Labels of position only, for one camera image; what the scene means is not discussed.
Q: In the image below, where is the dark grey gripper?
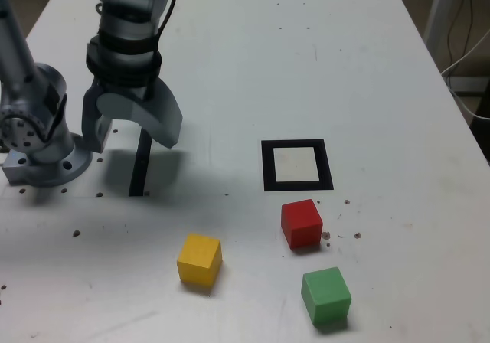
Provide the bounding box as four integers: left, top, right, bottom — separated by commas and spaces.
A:
82, 77, 185, 155

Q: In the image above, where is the yellow cube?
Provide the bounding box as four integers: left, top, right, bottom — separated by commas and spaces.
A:
176, 233, 224, 286

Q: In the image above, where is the red cube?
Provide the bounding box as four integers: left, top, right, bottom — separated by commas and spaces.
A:
280, 199, 324, 251

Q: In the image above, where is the green cube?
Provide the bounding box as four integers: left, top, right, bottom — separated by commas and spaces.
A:
300, 266, 352, 325

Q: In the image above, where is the black tape square outline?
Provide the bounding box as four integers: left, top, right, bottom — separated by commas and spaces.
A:
260, 139, 335, 192

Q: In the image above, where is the black tape strip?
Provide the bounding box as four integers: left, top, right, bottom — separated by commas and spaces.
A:
128, 126, 154, 198

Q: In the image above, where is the white background cable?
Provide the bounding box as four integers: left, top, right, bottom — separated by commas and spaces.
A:
442, 24, 490, 120

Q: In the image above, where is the white frame post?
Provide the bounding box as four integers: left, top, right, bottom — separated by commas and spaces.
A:
423, 0, 460, 49

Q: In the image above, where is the black background cable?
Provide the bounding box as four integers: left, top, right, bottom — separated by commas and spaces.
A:
447, 0, 478, 67

